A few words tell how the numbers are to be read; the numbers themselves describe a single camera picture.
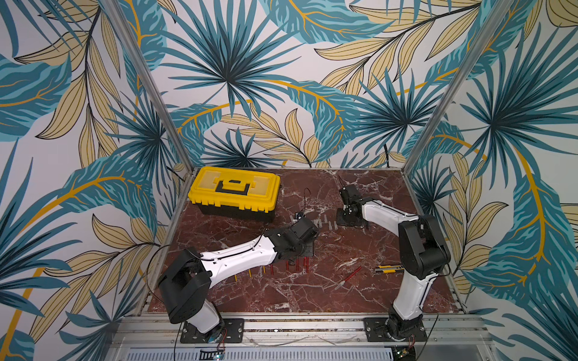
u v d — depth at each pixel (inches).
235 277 19.2
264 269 33.8
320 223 38.8
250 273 33.7
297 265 34.6
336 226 38.5
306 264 34.6
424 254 19.9
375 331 28.8
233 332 28.9
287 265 22.6
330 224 39.2
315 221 39.6
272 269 34.0
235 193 34.6
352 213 28.7
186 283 16.5
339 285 32.9
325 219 39.6
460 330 30.0
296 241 24.3
